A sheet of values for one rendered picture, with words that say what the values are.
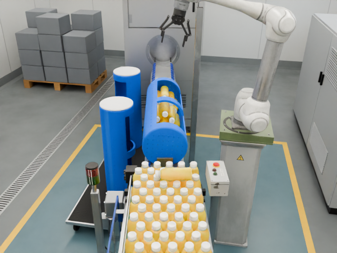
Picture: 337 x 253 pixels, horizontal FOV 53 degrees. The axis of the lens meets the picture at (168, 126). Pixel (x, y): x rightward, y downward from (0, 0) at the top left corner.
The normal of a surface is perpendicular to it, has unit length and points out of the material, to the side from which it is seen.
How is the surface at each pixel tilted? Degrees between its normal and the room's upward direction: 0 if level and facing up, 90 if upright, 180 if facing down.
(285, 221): 0
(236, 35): 90
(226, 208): 90
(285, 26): 83
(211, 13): 90
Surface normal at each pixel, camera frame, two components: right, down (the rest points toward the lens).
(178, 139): 0.02, 0.47
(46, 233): 0.01, -0.88
